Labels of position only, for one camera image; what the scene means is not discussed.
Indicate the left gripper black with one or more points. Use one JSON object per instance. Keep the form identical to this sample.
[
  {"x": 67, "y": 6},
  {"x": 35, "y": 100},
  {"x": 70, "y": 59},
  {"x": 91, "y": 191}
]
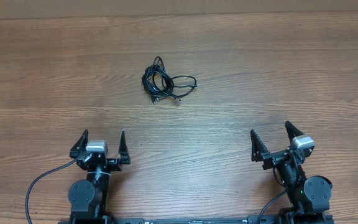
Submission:
[{"x": 115, "y": 165}]

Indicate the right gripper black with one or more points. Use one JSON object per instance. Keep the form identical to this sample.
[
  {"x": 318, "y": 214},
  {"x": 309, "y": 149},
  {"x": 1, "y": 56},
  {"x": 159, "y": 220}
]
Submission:
[{"x": 259, "y": 150}]

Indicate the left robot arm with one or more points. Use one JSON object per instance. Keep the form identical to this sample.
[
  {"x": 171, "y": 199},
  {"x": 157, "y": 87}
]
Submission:
[{"x": 89, "y": 196}]

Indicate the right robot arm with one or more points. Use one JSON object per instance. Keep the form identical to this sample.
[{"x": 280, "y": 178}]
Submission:
[{"x": 309, "y": 196}]

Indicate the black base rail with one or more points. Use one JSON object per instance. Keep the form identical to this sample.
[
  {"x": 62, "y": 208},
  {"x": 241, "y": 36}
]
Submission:
[{"x": 251, "y": 219}]

